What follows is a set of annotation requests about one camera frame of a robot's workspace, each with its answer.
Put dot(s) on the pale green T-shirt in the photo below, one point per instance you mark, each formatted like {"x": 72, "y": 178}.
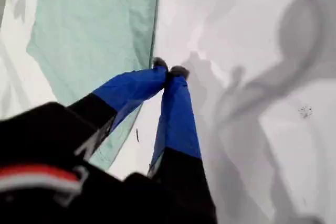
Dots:
{"x": 92, "y": 37}

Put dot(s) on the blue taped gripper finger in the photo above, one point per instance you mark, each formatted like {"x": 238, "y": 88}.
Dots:
{"x": 131, "y": 87}
{"x": 178, "y": 119}

